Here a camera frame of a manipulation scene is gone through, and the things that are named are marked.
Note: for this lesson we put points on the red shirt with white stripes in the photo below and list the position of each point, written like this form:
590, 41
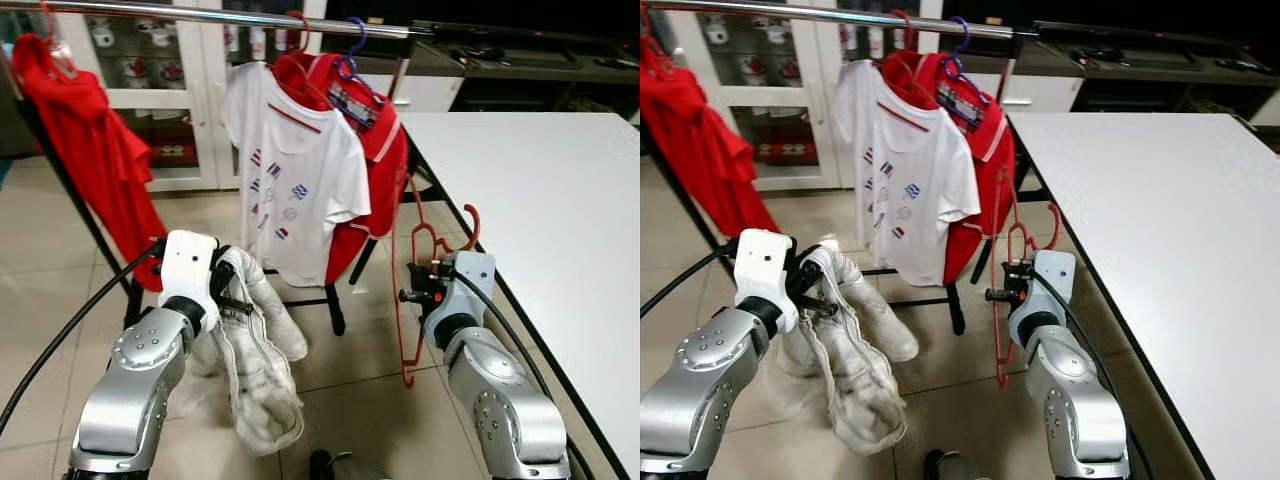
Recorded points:
995, 160
385, 170

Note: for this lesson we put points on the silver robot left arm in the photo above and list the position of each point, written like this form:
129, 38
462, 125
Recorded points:
700, 390
130, 390

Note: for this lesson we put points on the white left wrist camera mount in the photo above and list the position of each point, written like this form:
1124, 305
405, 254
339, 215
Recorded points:
188, 265
762, 270

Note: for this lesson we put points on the black clothes rack steel rail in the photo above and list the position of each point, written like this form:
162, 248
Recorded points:
200, 15
850, 17

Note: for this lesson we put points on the red clothes hanger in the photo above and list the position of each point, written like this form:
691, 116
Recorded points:
50, 25
303, 30
1057, 225
477, 228
652, 45
908, 28

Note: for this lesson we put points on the long white table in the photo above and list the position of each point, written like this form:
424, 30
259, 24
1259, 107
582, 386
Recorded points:
560, 220
1170, 230

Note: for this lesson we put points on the plain red shirt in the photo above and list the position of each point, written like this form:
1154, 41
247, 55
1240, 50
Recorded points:
95, 150
700, 150

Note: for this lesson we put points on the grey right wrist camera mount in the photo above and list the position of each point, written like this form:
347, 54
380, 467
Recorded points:
1055, 280
472, 275

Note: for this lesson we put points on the cream white trousers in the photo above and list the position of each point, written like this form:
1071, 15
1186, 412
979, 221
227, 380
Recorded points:
262, 390
860, 390

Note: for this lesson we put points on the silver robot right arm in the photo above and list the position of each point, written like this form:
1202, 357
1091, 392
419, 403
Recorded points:
1085, 410
510, 400

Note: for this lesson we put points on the white printed T-shirt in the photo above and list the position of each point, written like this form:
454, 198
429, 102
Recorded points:
915, 180
300, 180

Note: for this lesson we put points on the blue clothes hanger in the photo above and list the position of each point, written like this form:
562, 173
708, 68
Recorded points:
360, 38
965, 36

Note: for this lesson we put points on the white glass door cabinet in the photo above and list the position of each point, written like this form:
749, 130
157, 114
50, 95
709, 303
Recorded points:
190, 110
800, 110

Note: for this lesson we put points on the black desk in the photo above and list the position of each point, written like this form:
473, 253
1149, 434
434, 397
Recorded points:
520, 62
1150, 62

